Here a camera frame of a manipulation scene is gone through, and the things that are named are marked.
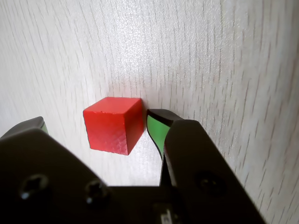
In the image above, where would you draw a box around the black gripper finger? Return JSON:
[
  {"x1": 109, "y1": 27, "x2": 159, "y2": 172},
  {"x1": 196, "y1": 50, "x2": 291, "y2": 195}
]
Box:
[
  {"x1": 0, "y1": 116, "x2": 117, "y2": 224},
  {"x1": 146, "y1": 108, "x2": 267, "y2": 224}
]

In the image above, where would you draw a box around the red cube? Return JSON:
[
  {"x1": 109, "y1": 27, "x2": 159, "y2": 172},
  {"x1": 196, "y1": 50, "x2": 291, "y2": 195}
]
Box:
[{"x1": 83, "y1": 97, "x2": 143, "y2": 156}]

